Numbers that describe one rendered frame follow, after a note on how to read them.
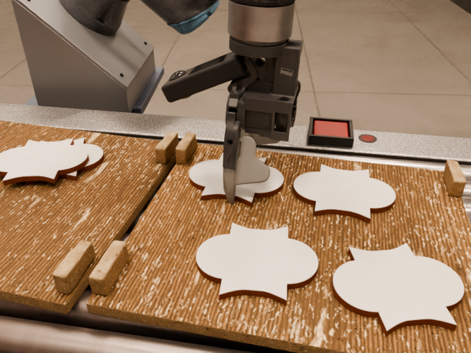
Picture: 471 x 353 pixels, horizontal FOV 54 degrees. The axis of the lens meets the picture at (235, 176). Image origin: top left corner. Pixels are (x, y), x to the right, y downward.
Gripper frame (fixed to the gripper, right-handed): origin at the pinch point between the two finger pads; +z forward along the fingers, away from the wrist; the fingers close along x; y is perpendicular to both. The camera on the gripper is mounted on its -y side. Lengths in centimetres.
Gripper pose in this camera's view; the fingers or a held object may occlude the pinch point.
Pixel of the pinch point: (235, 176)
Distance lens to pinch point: 65.6
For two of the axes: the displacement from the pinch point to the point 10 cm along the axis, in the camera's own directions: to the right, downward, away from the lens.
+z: -0.4, 8.4, 5.5
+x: 2.2, -5.3, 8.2
